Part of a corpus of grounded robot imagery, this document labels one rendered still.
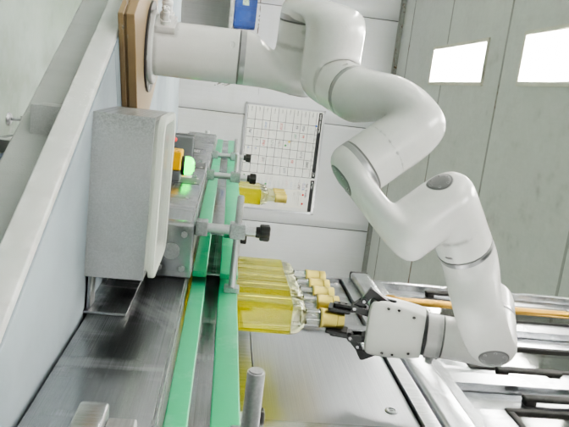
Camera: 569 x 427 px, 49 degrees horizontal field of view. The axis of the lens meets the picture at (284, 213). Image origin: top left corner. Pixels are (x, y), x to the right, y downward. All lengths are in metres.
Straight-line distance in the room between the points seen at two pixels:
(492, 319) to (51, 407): 0.62
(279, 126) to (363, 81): 6.11
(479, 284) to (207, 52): 0.58
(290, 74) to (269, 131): 5.92
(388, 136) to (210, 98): 6.16
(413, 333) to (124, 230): 0.53
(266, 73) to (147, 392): 0.61
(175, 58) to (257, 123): 5.92
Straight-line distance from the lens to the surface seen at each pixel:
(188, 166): 1.44
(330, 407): 1.10
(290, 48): 1.10
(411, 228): 0.85
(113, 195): 0.84
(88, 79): 0.87
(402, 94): 0.90
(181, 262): 1.05
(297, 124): 7.03
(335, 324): 1.12
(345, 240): 7.34
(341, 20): 0.99
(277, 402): 1.09
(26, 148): 0.83
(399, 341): 1.12
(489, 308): 0.97
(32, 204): 0.69
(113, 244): 0.86
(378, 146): 0.87
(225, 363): 0.81
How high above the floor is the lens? 0.92
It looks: 6 degrees up
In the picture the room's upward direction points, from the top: 96 degrees clockwise
